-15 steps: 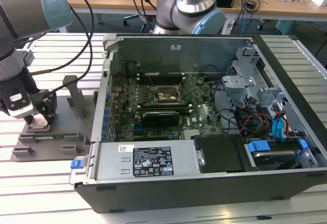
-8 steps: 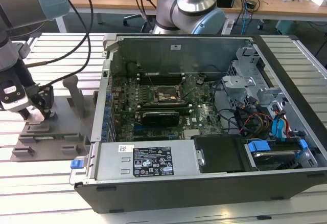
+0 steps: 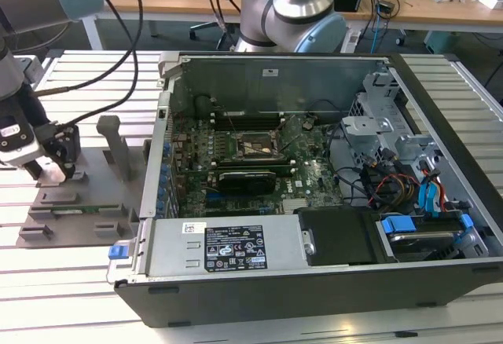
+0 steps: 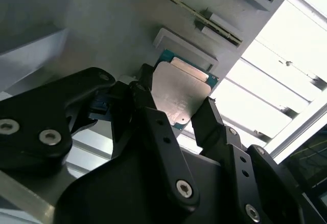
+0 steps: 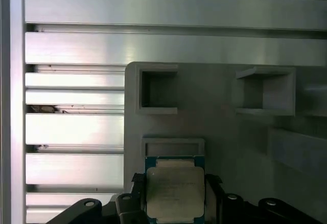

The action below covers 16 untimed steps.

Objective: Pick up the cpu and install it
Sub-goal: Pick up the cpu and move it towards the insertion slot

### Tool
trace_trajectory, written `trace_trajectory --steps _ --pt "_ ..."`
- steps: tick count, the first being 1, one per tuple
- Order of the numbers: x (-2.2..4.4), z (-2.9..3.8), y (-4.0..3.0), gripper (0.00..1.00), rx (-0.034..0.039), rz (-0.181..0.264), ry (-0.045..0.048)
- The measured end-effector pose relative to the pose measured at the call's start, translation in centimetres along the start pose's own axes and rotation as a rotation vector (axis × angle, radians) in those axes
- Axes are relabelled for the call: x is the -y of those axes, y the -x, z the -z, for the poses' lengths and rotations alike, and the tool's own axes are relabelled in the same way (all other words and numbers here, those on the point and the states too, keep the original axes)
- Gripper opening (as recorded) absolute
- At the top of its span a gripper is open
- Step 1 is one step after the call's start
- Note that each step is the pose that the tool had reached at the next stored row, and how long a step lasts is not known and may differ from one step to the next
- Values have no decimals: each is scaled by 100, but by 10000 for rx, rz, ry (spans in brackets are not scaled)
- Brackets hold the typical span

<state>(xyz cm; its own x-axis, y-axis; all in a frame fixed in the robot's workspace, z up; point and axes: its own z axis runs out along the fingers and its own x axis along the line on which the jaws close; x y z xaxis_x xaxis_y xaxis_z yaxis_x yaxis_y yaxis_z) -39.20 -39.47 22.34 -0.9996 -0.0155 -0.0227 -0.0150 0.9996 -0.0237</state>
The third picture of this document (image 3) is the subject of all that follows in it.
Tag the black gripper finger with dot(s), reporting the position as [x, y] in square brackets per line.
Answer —
[72, 147]
[34, 168]

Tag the metal socket locking lever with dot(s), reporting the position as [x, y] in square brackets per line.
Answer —
[290, 142]
[232, 124]

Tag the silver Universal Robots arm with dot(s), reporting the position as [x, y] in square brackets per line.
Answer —
[298, 2]

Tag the CPU socket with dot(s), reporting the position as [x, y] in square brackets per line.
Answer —
[255, 145]

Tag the green RAM stick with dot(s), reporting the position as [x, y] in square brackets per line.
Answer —
[283, 169]
[90, 209]

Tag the brown parts rack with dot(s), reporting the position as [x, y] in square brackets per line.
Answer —
[74, 226]

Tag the blue plastic case latch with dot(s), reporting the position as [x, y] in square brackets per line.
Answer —
[118, 251]

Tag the silver power supply unit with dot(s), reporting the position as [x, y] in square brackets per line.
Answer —
[173, 249]

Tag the long wooden desk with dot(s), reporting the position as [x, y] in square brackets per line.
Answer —
[165, 0]

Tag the black graphics card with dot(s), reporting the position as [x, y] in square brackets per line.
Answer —
[247, 184]

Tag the black office chair base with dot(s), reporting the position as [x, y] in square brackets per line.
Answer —
[212, 26]

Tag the black RAM slot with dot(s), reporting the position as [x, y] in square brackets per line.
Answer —
[267, 123]
[267, 114]
[267, 118]
[267, 127]

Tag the white case label sticker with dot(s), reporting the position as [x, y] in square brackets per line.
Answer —
[270, 72]

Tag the silver chipset heatsink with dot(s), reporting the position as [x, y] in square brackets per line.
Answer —
[295, 206]

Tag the round coin battery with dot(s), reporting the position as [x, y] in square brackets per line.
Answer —
[309, 124]

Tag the green motherboard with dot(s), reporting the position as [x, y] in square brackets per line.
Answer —
[310, 171]

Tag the black plastic shroud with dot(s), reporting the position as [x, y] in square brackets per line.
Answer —
[338, 238]

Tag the black open PC case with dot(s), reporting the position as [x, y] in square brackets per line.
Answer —
[314, 297]

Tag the silver metal drive cage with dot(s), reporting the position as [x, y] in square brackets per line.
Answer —
[367, 126]

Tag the black power adapter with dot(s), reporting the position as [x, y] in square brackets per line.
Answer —
[386, 7]

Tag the hard disk in blue carrier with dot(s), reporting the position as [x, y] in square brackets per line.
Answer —
[424, 244]

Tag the teal box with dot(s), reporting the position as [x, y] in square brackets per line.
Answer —
[440, 41]

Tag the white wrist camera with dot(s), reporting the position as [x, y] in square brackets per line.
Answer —
[15, 143]

